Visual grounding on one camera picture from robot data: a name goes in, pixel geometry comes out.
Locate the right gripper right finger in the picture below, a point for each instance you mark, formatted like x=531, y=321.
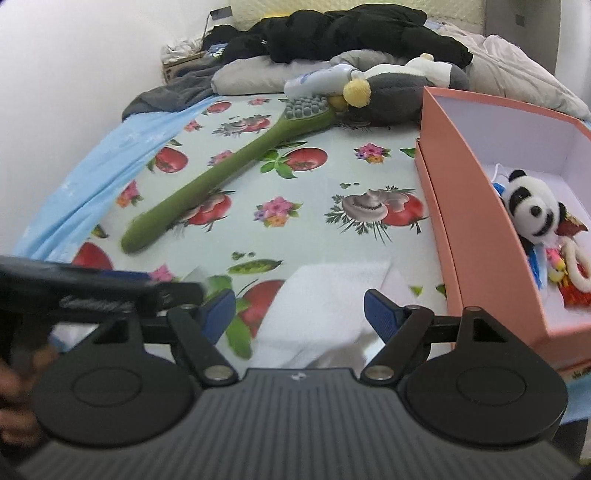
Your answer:
x=403, y=329

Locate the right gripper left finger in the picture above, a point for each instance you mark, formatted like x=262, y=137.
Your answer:
x=196, y=330

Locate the white textured towel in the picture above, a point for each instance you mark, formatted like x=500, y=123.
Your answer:
x=317, y=319

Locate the pink toy trinket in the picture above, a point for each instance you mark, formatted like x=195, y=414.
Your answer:
x=556, y=266

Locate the panda plush toy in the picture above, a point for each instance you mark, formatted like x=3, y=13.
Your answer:
x=533, y=209

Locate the person's left hand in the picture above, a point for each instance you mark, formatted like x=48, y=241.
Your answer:
x=19, y=425

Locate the light blue bed sheet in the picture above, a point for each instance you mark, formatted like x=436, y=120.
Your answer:
x=71, y=212

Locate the fruit-print bed sheet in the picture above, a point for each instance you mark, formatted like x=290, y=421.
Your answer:
x=349, y=194

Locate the red packet in box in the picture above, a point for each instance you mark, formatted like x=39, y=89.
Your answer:
x=572, y=296

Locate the orange cardboard box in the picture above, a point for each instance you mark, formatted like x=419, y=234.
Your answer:
x=463, y=137

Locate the grey white penguin plush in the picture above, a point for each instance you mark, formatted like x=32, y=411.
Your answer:
x=391, y=91

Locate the dark grey blanket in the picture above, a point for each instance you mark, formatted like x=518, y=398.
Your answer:
x=180, y=93

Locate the white lotion bottle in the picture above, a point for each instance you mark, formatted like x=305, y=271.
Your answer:
x=326, y=82

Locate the brown cardboard box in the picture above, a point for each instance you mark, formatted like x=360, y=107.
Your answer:
x=172, y=69

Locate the light grey quilt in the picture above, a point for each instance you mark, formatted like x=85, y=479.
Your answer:
x=498, y=68

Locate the black jacket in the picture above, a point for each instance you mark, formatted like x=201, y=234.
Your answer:
x=311, y=35

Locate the white ring toy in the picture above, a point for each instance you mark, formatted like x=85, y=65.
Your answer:
x=578, y=265

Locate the green long-handled massage brush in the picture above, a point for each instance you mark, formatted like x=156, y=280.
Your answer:
x=300, y=117

